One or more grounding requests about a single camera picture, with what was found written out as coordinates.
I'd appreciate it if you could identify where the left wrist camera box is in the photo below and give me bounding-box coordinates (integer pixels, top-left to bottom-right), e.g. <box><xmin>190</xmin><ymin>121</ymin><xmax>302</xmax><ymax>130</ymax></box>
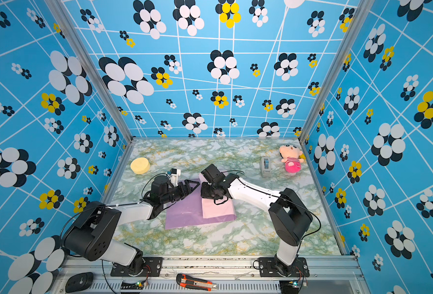
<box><xmin>168</xmin><ymin>169</ymin><xmax>181</xmax><ymax>186</ymax></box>

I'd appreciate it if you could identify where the aluminium frame post left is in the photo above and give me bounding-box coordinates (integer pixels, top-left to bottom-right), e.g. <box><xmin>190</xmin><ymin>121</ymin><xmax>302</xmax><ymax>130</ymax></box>
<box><xmin>46</xmin><ymin>1</ymin><xmax>133</xmax><ymax>144</ymax></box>

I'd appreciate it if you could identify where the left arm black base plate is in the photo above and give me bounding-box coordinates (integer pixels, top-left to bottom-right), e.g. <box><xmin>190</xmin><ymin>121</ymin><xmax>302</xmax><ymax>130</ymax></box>
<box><xmin>110</xmin><ymin>257</ymin><xmax>163</xmax><ymax>278</ymax></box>

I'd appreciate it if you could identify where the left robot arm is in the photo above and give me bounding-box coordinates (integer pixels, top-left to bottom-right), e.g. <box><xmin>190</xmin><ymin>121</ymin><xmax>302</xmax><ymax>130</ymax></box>
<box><xmin>61</xmin><ymin>175</ymin><xmax>200</xmax><ymax>276</ymax></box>

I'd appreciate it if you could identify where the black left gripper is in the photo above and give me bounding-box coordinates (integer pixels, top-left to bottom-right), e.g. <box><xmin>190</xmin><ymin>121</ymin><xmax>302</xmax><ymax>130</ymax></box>
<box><xmin>161</xmin><ymin>180</ymin><xmax>199</xmax><ymax>207</ymax></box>

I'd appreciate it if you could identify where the black computer mouse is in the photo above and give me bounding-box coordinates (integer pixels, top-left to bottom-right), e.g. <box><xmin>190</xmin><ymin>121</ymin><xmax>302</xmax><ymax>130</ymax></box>
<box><xmin>65</xmin><ymin>272</ymin><xmax>94</xmax><ymax>294</ymax></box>

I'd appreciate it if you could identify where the small grey white device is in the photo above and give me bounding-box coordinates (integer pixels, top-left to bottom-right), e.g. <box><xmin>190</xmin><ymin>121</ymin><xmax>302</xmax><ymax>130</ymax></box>
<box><xmin>260</xmin><ymin>157</ymin><xmax>272</xmax><ymax>178</ymax></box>

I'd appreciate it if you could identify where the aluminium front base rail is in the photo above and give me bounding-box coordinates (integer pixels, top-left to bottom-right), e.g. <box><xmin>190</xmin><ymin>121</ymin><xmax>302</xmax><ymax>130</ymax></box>
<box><xmin>51</xmin><ymin>256</ymin><xmax>371</xmax><ymax>294</ymax></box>

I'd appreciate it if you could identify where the orange black utility knife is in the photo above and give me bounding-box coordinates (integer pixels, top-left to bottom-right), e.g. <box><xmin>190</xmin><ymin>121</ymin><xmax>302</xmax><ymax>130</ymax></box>
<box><xmin>176</xmin><ymin>274</ymin><xmax>218</xmax><ymax>292</ymax></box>

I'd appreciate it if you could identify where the yellow round sponge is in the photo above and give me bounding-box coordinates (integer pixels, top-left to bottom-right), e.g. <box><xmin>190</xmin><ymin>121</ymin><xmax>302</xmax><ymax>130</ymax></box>
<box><xmin>130</xmin><ymin>158</ymin><xmax>150</xmax><ymax>175</ymax></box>

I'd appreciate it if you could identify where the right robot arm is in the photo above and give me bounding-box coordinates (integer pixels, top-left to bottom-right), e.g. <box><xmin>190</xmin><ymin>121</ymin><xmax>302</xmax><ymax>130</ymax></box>
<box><xmin>201</xmin><ymin>164</ymin><xmax>314</xmax><ymax>277</ymax></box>

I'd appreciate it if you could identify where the pink plush doll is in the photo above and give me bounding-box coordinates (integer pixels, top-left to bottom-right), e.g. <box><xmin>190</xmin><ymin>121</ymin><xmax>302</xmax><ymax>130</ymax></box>
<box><xmin>279</xmin><ymin>145</ymin><xmax>305</xmax><ymax>173</ymax></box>

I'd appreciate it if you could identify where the left small circuit board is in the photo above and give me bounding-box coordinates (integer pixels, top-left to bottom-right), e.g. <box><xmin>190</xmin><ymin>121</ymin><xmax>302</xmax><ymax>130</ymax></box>
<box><xmin>120</xmin><ymin>281</ymin><xmax>147</xmax><ymax>290</ymax></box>

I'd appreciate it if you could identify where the aluminium frame post right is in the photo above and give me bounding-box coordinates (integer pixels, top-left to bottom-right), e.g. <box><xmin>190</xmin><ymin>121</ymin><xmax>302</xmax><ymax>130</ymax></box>
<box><xmin>299</xmin><ymin>0</ymin><xmax>374</xmax><ymax>145</ymax></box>

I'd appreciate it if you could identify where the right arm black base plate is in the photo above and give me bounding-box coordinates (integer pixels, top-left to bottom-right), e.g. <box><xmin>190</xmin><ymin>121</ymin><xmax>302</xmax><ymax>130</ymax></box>
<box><xmin>257</xmin><ymin>257</ymin><xmax>310</xmax><ymax>278</ymax></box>

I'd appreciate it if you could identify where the right small circuit board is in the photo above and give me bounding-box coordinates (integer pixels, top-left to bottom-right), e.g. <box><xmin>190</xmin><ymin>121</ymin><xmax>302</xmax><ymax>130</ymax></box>
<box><xmin>279</xmin><ymin>281</ymin><xmax>302</xmax><ymax>293</ymax></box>

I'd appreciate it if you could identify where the aluminium frame post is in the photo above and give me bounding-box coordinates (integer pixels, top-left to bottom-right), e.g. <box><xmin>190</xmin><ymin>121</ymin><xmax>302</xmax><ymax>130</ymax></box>
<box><xmin>299</xmin><ymin>0</ymin><xmax>374</xmax><ymax>145</ymax></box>
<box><xmin>46</xmin><ymin>1</ymin><xmax>133</xmax><ymax>144</ymax></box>

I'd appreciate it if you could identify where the small circuit board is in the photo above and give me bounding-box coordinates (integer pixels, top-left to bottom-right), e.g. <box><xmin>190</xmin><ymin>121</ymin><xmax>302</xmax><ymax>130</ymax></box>
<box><xmin>279</xmin><ymin>281</ymin><xmax>302</xmax><ymax>293</ymax></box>
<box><xmin>120</xmin><ymin>281</ymin><xmax>147</xmax><ymax>290</ymax></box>

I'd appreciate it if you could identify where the purple wrapping paper sheet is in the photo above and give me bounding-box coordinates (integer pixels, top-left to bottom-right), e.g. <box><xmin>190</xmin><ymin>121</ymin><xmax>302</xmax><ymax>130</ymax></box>
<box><xmin>165</xmin><ymin>185</ymin><xmax>237</xmax><ymax>230</ymax></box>

